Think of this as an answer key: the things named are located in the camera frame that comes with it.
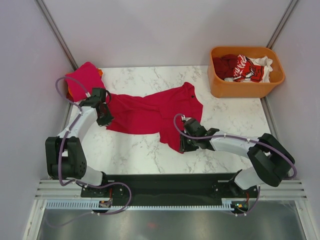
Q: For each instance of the dark red crumpled t shirt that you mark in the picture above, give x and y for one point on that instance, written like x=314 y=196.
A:
x=224 y=66

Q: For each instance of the aluminium frame post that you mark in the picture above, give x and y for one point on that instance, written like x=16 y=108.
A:
x=57 y=33
x=282 y=23

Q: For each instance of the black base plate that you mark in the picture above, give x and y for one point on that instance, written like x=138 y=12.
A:
x=110 y=179

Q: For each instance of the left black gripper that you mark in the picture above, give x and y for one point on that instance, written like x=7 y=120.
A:
x=107 y=120

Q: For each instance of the right aluminium frame post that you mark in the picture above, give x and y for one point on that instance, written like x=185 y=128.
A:
x=282 y=23

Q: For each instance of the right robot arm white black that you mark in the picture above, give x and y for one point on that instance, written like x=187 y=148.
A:
x=271 y=162

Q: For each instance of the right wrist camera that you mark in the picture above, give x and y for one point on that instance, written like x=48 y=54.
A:
x=185 y=118

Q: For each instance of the folded pink t shirt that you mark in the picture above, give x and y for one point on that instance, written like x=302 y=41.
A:
x=87 y=74

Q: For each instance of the red white printed t shirt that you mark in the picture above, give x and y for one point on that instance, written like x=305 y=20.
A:
x=249 y=70

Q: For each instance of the left aluminium frame post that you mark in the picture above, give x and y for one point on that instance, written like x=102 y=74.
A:
x=57 y=33

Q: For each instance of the folded dark red t shirt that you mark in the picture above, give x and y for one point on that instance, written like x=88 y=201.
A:
x=69 y=95

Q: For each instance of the folded orange t shirt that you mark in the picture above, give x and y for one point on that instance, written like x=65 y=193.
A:
x=100 y=72

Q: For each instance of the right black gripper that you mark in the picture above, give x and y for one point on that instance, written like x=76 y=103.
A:
x=183 y=146

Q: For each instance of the aluminium rail profile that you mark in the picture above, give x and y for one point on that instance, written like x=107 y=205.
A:
x=282 y=191

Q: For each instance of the orange plastic basket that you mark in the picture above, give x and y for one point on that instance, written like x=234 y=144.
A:
x=220 y=88

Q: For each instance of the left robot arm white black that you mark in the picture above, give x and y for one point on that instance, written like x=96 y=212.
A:
x=65 y=157

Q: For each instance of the grey slotted cable duct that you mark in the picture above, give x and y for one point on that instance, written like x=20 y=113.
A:
x=99 y=205

